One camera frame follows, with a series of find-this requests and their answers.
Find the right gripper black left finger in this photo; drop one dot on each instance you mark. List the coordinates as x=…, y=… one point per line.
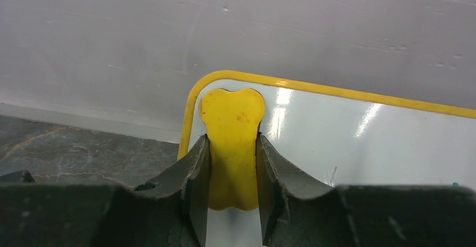
x=167, y=210

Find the yellow bone-shaped eraser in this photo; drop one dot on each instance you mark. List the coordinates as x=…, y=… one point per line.
x=232, y=122

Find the yellow-framed whiteboard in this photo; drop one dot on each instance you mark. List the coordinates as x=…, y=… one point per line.
x=341, y=137

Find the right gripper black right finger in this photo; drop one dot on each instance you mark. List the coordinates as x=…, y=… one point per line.
x=298, y=210

